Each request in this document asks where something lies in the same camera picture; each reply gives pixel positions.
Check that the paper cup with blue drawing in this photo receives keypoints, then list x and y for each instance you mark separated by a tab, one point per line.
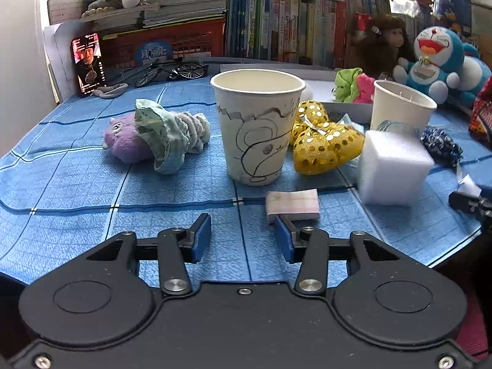
399	111

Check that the blue cat plush toy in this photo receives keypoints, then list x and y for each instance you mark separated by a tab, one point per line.
434	57

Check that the green scrunchie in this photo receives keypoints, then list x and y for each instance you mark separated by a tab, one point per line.
346	82

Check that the grey hair band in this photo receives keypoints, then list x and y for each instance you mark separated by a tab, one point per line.
109	91

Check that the dark blue scrunchie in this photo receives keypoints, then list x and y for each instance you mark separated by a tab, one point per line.
442	144

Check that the pink-white towel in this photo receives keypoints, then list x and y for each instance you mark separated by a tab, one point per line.
294	203

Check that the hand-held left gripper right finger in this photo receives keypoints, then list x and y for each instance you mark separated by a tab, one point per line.
284	242

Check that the brown-haired doll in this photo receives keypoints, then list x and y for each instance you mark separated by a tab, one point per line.
384	46

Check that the smartphone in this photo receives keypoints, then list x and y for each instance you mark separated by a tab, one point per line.
90	65

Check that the blue checked tablecloth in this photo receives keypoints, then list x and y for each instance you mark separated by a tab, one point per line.
77	200

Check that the red plastic basket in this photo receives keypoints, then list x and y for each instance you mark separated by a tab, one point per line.
173	42

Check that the grid cutting mat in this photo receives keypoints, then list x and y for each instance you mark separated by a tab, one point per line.
67	9

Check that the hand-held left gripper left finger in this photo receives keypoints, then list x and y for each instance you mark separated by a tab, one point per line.
201	238

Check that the white folder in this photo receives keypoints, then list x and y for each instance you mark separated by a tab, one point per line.
57	53

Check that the white foam block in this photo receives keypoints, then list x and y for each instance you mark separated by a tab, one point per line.
392	169

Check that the white shallow box tray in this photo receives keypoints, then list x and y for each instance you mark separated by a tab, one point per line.
323	88

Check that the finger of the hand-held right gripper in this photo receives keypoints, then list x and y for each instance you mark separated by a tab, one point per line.
482	211

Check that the green striped cloth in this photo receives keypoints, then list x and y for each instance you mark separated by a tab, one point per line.
159	138

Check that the gold sequin bow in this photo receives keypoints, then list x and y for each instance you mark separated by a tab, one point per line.
326	146

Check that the row of books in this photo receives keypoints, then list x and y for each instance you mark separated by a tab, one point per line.
299	23

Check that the black miniature bicycle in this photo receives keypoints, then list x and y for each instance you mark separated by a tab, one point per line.
169	71

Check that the paper cup with black drawing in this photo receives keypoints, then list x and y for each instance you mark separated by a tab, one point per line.
253	123

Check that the grey-white plush toy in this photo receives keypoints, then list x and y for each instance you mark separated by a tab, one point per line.
196	130

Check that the red patterned cloth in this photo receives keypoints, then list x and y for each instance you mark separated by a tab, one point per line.
482	117

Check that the blue paper bag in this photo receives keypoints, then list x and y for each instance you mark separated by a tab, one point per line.
453	7

